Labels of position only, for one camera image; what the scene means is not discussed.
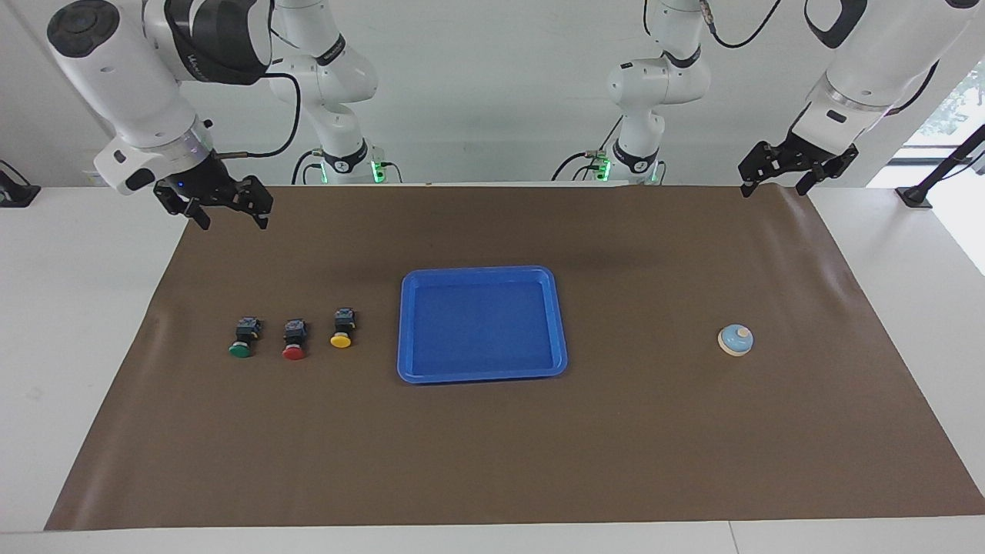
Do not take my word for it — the black table mount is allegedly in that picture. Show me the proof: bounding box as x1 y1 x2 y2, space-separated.
0 159 42 209

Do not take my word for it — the light blue service bell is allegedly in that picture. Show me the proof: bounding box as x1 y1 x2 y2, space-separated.
717 323 755 358

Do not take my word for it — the blue plastic tray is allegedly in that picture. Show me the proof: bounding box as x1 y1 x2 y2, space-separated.
396 265 569 385

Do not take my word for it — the green mushroom push button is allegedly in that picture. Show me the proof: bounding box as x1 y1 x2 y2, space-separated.
228 315 263 360

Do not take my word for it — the black clamp stand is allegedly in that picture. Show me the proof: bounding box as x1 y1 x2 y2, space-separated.
896 123 985 209

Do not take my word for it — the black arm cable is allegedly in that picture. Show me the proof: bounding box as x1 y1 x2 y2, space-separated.
696 0 783 50
212 72 302 160

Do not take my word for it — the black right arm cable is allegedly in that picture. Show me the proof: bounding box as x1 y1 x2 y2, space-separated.
212 72 302 160

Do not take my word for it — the red mushroom push button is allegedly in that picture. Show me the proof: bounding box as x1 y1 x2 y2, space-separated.
282 319 309 362

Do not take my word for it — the black base power cable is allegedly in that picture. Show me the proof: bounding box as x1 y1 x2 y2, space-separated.
290 148 327 186
549 115 626 183

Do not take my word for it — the brown table mat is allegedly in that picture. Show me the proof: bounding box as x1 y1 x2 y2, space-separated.
44 185 985 532

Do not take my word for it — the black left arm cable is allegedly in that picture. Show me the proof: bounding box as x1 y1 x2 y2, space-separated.
696 0 783 50

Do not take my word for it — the yellow mushroom push button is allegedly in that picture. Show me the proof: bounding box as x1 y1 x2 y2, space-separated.
329 307 358 350

